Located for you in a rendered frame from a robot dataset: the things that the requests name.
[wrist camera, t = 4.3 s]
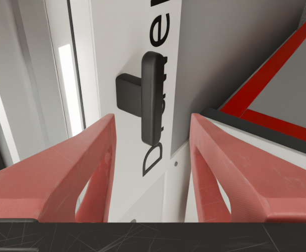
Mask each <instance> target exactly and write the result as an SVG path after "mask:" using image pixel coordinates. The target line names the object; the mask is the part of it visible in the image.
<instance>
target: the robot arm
mask: <svg viewBox="0 0 306 252"><path fill-rule="evenodd" d="M116 146H117V133H116V122H115V114H114V113H108V114H106V115H105V116H103V117H102V118H100V119H99V120H97V121H96V122H95V123H93V124H92V125H90V126H89V127H87V128H86V129H84V130H83V131H81V132H80V133H78V134H77V135H75V136H73V137H71V138H69V139H66V140H64V141H62V142H60V143H58V144H56V145H54V146H51V147H49V148H47V149H45V150H43V151H41V152H38V153H36V154H34V155H32V156H30V157H28V158H25V159H23V160H21V161H19V162H17V163H15V164H13V165H10V166H8V167H6V168H4V169H2V170H0V252H306V169H304V168H301V167H299V166H297V165H295V164H293V163H291V162H288V161H286V160H284V159H282V158H280V157H278V156H275V155H273V154H271V153H269V152H267V151H265V150H262V149H260V148H258V147H256V146H254V145H252V144H249V143H247V142H245V141H243V140H241V139H239V138H236V137H234V136H232V135H230V134H229V133H227V132H225V131H224V130H222V129H221V128H219V127H218V126H217V125H215V124H214V123H212V122H211V121H209V120H208V119H206V118H205V117H203V116H202V115H200V114H199V113H192V114H191V122H190V133H189V146H190V159H191V172H192V181H193V188H194V195H195V203H196V210H197V217H198V222H108V218H109V211H110V203H111V196H112V189H113V181H114V173H115V160H116ZM217 180H218V182H219V184H220V185H221V187H222V189H223V190H224V192H225V193H226V195H227V197H228V199H229V202H230V209H231V213H230V211H229V209H228V207H227V205H226V203H225V201H224V199H223V197H222V194H221V192H220V188H219V185H218V182H217ZM88 181H89V182H88ZM87 183H88V186H87V189H86V192H85V195H84V197H83V200H82V202H81V204H80V206H79V208H78V210H77V212H76V204H77V200H78V197H79V196H80V194H81V192H82V191H83V189H84V188H85V186H86V184H87ZM75 212H76V214H75Z"/></svg>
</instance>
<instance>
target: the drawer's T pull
mask: <svg viewBox="0 0 306 252"><path fill-rule="evenodd" d="M164 69H165V59H164V56H163V55H162V54H160V53H158V52H154V51H147V52H146V53H145V54H144V55H143V57H142V60H141V78H140V77H137V76H134V75H131V74H128V73H122V74H120V75H118V76H117V77H116V79H115V85H116V104H117V107H118V108H119V109H120V110H122V111H125V112H127V113H130V114H132V115H134V116H137V117H140V118H141V140H142V142H144V143H145V144H147V145H149V146H153V147H154V146H156V145H157V144H158V143H159V141H160V139H161V131H162V111H163V90H164Z"/></svg>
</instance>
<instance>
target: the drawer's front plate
mask: <svg viewBox="0 0 306 252"><path fill-rule="evenodd" d="M70 6H71V14H72V22H73V30H74V37H75V45H76V53H77V61H78V69H79V76H80V84H81V92H82V100H83V108H84V115H85V123H86V128H87V127H89V126H90V125H92V124H93V123H95V122H96V121H98V120H99V119H101V118H102V117H104V116H105V115H107V114H114V116H115V127H116V154H115V167H114V178H113V185H112V193H111V200H110V207H109V215H108V223H116V222H117V221H118V220H119V219H120V218H121V217H122V216H123V215H124V214H125V213H126V212H127V211H128V210H129V209H130V208H131V206H132V205H133V204H134V203H135V202H136V201H137V200H138V199H139V198H140V197H141V196H142V195H143V194H144V193H145V192H146V191H147V190H148V189H149V188H150V187H151V186H152V185H153V183H154V182H155V181H156V180H157V179H158V178H159V177H160V176H161V175H162V174H163V173H164V172H165V171H166V170H167V169H168V167H169V165H170V155H171V142H172V128H173V115H174V101H175V88H176V74H177V61H178V47H179V34H180V20H181V7H182V0H169V1H166V2H163V3H160V4H157V5H155V6H152V7H151V0H70ZM168 13H169V19H170V25H169V32H168V36H167V38H166V40H165V42H164V43H163V44H162V45H161V46H158V47H154V46H152V44H151V42H150V28H151V25H152V22H153V21H154V19H155V18H156V17H157V16H159V15H161V38H160V39H162V38H163V37H164V35H165V33H166V30H167V17H166V14H168ZM148 51H153V52H157V53H160V54H162V55H163V56H164V57H167V63H166V64H165V65H164V74H166V80H165V81H164V82H163V95H164V94H165V98H164V99H163V100H165V109H164V112H163V114H162V121H161V127H164V128H163V131H162V132H161V138H160V141H159V142H160V143H161V144H162V159H161V160H160V161H159V162H158V163H157V164H156V165H155V166H154V167H153V168H152V169H151V170H150V171H149V172H148V173H147V174H146V175H145V176H144V177H143V163H144V159H145V156H146V154H147V152H148V151H149V149H150V148H151V147H152V146H150V145H148V144H145V143H144V142H142V139H141V117H138V116H135V115H133V114H130V113H128V112H125V111H123V110H121V109H119V108H118V107H117V95H116V77H117V76H119V75H121V74H123V73H127V74H130V75H133V76H136V77H139V78H141V62H142V58H143V56H144V54H145V53H146V52H148ZM159 157H160V147H159V146H158V147H156V148H155V149H153V150H152V151H151V153H150V154H149V155H148V157H147V159H146V163H145V170H147V169H148V168H149V167H150V166H151V165H152V164H153V163H154V162H155V161H156V160H157V159H158V158H159Z"/></svg>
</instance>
